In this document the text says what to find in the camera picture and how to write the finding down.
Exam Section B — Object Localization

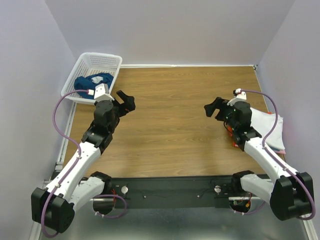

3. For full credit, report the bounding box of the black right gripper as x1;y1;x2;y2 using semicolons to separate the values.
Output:
204;96;237;130

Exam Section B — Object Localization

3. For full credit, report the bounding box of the white t shirt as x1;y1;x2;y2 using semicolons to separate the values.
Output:
250;107;285;151

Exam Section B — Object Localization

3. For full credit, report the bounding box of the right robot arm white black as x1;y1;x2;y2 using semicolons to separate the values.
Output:
204;97;316;221

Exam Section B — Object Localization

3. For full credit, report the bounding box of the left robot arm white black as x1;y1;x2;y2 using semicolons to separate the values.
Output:
31;90;136;238

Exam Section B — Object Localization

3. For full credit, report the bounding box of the orange folded t shirt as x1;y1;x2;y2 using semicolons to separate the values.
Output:
226;125;239;148

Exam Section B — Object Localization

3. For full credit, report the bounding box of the white skirting strip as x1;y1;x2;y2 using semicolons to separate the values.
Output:
120;64;255;69

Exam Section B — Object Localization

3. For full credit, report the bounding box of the dark blue t shirt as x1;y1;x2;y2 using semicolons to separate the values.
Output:
74;72;114;100

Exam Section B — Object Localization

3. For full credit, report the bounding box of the white plastic laundry basket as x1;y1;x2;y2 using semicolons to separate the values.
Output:
61;52;123;96

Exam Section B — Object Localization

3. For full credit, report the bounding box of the teal folded t shirt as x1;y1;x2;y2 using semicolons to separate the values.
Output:
270;147;281;152

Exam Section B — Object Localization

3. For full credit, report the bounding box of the pink folded t shirt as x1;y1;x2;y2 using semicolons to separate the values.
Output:
274;150;286;155

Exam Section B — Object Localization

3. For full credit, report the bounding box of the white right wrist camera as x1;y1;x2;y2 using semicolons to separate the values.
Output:
227;88;247;106

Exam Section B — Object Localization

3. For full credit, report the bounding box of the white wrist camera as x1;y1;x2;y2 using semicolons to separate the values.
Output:
87;83;114;102
227;88;247;106

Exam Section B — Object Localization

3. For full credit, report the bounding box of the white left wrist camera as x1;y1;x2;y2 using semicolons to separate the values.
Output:
87;83;114;102

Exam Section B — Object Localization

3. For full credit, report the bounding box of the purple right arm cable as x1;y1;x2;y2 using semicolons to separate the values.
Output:
233;88;316;221

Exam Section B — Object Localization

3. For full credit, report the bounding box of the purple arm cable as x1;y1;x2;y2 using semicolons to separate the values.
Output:
233;88;316;221
41;89;128;238

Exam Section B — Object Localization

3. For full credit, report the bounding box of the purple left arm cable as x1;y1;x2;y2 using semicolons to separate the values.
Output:
41;89;128;238

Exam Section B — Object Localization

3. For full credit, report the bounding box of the aluminium side rail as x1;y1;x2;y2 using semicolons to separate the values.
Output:
49;103;77;181

